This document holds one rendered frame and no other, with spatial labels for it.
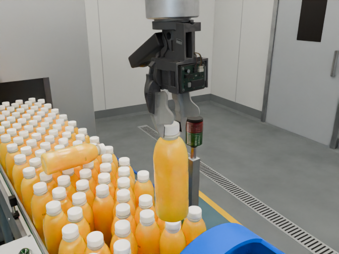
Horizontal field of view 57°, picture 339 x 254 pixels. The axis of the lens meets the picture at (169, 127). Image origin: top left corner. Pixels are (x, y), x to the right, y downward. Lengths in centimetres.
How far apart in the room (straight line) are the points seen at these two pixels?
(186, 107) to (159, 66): 11
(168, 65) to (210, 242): 32
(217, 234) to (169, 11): 39
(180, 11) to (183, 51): 6
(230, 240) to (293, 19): 414
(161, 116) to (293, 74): 406
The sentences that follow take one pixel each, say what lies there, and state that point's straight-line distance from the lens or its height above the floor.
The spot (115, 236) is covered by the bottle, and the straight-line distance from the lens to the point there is 84.
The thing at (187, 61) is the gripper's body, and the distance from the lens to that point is 52.
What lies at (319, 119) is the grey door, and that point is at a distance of 442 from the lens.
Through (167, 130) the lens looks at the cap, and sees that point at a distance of 59.
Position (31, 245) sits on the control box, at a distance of 84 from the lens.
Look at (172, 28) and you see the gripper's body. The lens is 52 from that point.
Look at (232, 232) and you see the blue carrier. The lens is 62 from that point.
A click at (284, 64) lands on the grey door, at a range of 466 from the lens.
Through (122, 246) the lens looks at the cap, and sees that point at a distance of 77.
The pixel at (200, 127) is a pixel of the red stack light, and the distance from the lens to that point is 110.
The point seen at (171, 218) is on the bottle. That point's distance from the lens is 68.
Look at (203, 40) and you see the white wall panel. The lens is 574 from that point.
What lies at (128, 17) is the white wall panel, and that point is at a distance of 502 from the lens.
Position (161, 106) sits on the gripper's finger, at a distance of 56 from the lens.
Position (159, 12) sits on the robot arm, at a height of 161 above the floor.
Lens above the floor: 161
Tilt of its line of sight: 20 degrees down
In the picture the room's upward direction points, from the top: straight up
